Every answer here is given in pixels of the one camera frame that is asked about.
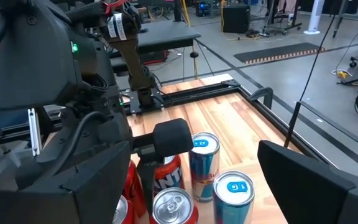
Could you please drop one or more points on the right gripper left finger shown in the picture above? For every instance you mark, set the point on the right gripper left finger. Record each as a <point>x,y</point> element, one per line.
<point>57,205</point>

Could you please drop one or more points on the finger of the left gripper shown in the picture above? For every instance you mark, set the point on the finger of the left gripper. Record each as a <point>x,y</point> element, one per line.
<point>149,183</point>

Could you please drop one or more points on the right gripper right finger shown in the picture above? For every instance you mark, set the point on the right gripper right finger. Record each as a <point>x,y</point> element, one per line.
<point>322,199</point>

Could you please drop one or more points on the Fanta can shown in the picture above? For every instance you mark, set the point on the Fanta can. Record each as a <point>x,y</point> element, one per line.
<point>169,179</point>

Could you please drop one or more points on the red Coke can shelf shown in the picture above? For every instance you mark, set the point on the red Coke can shelf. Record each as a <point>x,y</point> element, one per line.
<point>172,205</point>

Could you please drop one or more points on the blue silver Red Bull can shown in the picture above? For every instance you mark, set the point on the blue silver Red Bull can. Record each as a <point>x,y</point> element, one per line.
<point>202,168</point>
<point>233,189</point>

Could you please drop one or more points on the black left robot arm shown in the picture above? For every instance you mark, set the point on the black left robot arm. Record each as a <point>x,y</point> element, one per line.
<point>26,62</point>

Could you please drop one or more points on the red and black case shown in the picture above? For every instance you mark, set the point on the red and black case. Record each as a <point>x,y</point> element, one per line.
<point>155,57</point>

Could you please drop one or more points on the black desk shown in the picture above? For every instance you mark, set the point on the black desk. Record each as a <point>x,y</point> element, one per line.
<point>166,34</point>

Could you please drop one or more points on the dark floor mat striped edge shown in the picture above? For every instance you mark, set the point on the dark floor mat striped edge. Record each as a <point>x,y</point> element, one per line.
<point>275,51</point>

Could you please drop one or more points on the white tower fan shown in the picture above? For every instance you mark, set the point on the white tower fan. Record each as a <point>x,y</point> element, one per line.
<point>315,15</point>

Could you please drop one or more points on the black speaker box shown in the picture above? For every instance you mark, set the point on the black speaker box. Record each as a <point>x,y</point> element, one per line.
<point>235,18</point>

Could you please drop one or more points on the black aluminium table frame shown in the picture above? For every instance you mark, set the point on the black aluminium table frame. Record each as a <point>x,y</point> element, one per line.
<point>197,92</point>

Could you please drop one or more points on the black table edge bracket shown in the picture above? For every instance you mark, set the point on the black table edge bracket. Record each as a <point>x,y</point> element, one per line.
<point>261,91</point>

